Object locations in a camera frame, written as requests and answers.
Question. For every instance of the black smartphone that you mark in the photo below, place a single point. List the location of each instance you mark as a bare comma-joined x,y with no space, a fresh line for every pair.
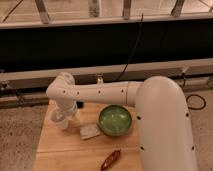
80,104

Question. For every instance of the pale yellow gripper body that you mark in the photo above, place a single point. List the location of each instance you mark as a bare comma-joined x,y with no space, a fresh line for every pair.
79,116

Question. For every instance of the white ceramic cup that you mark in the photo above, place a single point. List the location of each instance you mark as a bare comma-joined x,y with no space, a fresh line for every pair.
59,120

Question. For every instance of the white sponge block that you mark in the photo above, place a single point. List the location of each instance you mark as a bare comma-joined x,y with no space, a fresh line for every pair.
88,131

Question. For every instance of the clear glass bottle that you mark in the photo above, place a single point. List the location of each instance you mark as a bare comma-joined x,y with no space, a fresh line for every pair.
100,79

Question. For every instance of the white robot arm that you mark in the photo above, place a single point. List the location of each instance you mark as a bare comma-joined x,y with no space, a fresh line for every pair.
165,132

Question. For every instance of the green ceramic bowl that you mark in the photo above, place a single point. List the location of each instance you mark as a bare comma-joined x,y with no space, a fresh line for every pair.
115,120

